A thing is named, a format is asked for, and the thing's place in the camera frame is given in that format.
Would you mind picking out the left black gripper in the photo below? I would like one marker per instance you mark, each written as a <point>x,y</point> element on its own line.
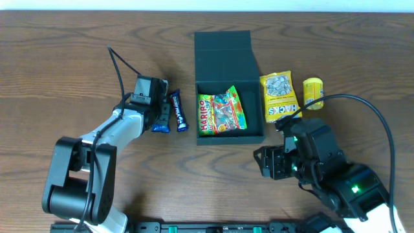
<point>163,113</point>

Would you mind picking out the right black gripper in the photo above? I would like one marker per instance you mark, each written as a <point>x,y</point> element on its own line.
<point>270,162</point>

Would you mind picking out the blue Oreo cookie pack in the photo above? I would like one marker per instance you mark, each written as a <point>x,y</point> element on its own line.
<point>159,128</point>

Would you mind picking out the blue Dairy Milk bar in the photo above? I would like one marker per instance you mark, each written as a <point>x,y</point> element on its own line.
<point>182,124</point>

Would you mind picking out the yellow Hacks candy bag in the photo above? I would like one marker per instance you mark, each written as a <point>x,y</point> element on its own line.
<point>279,96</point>

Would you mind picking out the green Haribo gummy bag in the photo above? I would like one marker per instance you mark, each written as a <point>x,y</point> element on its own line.
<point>219,113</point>

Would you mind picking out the yellow plastic jar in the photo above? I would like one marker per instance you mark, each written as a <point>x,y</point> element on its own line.
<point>312,90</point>

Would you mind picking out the dark green gift box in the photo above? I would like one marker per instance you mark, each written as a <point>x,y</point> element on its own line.
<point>224,59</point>

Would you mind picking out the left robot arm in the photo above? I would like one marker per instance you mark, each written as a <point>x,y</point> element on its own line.
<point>80,181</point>

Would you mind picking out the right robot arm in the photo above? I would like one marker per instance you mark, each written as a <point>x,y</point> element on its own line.
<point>311,154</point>

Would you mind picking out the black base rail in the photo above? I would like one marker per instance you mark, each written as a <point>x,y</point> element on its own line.
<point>275,227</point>

